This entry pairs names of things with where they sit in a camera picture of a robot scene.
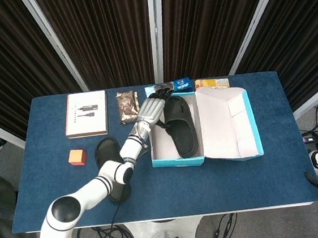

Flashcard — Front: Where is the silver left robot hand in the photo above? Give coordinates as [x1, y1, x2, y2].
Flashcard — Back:
[133, 83, 178, 135]

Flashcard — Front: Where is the black rubber slipper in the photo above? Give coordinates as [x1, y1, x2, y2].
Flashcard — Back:
[161, 93, 200, 161]
[92, 136, 133, 205]

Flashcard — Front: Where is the light blue shoe box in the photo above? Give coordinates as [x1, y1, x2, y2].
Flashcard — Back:
[144, 81, 265, 171]

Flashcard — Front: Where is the yellow snack packet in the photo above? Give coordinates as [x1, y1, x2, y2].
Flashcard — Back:
[194, 76, 230, 92]

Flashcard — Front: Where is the brown foil snack packet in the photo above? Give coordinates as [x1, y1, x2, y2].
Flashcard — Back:
[115, 89, 142, 126]

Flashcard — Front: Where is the blue cookie package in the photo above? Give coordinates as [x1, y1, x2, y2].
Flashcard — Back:
[143, 76, 193, 98]

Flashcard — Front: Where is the black power strip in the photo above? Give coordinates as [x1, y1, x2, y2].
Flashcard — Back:
[301, 132, 318, 144]

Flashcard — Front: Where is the orange wooden cube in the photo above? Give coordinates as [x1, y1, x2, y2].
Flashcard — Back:
[67, 148, 88, 167]

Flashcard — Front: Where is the dark ribbed partition panel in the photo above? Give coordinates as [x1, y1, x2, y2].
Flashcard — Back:
[227, 0, 318, 116]
[155, 0, 281, 83]
[0, 0, 87, 144]
[34, 0, 159, 96]

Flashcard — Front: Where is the white cable product box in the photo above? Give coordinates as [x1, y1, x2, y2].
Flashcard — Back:
[61, 89, 111, 140]

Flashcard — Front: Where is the white partition post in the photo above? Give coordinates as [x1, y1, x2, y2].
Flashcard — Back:
[146, 0, 172, 85]
[20, 0, 90, 98]
[220, 0, 295, 76]

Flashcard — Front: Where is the white partition bottom rail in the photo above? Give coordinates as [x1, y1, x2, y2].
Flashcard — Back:
[288, 78, 318, 121]
[0, 110, 27, 152]

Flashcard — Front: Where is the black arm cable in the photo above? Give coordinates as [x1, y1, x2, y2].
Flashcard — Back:
[108, 204, 123, 226]

